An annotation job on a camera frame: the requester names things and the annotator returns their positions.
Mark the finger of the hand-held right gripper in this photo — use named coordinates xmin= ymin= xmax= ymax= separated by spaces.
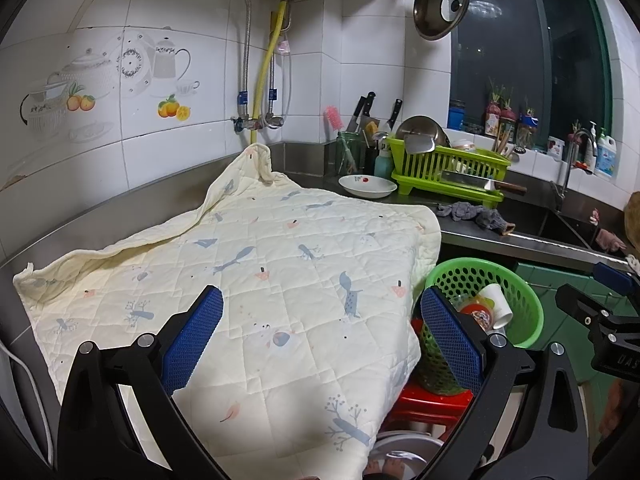
xmin=555 ymin=284 xmax=621 ymax=333
xmin=592 ymin=261 xmax=640 ymax=293

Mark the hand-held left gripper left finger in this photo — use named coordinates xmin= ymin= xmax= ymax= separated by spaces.
xmin=56 ymin=285 xmax=224 ymax=480

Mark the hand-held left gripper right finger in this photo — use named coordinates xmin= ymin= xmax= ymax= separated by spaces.
xmin=420 ymin=286 xmax=588 ymax=480

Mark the red printed paper cup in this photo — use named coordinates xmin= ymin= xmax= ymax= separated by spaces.
xmin=457 ymin=296 xmax=496 ymax=333

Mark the white paper cup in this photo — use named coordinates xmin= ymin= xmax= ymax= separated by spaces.
xmin=475 ymin=283 xmax=514 ymax=331

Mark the green plastic mesh basket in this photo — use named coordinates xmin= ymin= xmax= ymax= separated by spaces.
xmin=415 ymin=257 xmax=545 ymax=396

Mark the pink rubber glove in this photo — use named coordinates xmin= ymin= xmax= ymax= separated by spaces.
xmin=589 ymin=207 xmax=627 ymax=254

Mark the green cabinet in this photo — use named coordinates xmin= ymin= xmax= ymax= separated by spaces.
xmin=515 ymin=260 xmax=640 ymax=461

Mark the red plastic stool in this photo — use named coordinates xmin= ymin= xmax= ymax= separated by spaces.
xmin=380 ymin=377 xmax=476 ymax=436

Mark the cream quilted printed blanket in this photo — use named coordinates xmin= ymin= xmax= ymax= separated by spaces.
xmin=12 ymin=142 xmax=443 ymax=480

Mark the stainless steel basin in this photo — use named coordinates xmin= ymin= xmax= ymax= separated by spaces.
xmin=367 ymin=430 xmax=446 ymax=480

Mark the blue and white detergent bottle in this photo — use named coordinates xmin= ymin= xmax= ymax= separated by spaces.
xmin=595 ymin=127 xmax=617 ymax=179

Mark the grey rag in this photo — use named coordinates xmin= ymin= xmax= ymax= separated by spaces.
xmin=435 ymin=201 xmax=517 ymax=237

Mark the white pump bottle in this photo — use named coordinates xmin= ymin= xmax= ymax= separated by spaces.
xmin=584 ymin=121 xmax=599 ymax=172

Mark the metal sink faucet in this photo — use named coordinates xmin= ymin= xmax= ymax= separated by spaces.
xmin=550 ymin=128 xmax=598 ymax=211

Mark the glass jar with sprouts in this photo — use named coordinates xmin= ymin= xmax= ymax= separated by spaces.
xmin=517 ymin=97 xmax=539 ymax=149

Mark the white plate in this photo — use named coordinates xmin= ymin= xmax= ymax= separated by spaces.
xmin=338 ymin=174 xmax=398 ymax=199

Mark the bundle of chopsticks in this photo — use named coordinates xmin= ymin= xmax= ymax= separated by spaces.
xmin=492 ymin=125 xmax=516 ymax=157

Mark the green plastic dish rack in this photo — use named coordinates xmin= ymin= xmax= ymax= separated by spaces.
xmin=385 ymin=132 xmax=512 ymax=209

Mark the teal dish soap bottle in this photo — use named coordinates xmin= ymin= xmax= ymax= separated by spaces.
xmin=375 ymin=140 xmax=394 ymax=179

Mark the red jar with sprouts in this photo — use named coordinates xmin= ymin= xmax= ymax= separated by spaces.
xmin=484 ymin=80 xmax=502 ymax=137
xmin=499 ymin=87 xmax=519 ymax=141

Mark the green glass jar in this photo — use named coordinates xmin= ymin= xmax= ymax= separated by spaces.
xmin=336 ymin=130 xmax=368 ymax=177

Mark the stainless steel bowl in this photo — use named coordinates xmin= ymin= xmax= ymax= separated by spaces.
xmin=395 ymin=115 xmax=451 ymax=149

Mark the blue plastic container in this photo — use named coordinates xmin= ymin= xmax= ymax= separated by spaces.
xmin=447 ymin=100 xmax=467 ymax=131

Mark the metal pipe valve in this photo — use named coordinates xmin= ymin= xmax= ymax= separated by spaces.
xmin=231 ymin=91 xmax=256 ymax=133
xmin=262 ymin=87 xmax=286 ymax=130

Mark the pink bottle brush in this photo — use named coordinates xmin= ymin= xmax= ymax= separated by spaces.
xmin=324 ymin=105 xmax=358 ymax=171

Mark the dark window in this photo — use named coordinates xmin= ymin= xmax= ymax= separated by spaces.
xmin=450 ymin=0 xmax=615 ymax=153

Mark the hanging metal pot lid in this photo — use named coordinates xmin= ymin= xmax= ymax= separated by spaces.
xmin=412 ymin=0 xmax=472 ymax=42

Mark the cleaver with brown handle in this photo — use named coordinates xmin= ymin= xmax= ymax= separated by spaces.
xmin=440 ymin=170 xmax=528 ymax=197

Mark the white cable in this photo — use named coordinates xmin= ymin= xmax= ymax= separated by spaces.
xmin=0 ymin=342 xmax=53 ymax=466

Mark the braided metal hose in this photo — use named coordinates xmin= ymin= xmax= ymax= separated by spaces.
xmin=267 ymin=10 xmax=294 ymax=118
xmin=239 ymin=0 xmax=251 ymax=121

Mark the yellow gas hose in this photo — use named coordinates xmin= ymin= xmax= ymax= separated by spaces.
xmin=251 ymin=0 xmax=291 ymax=147

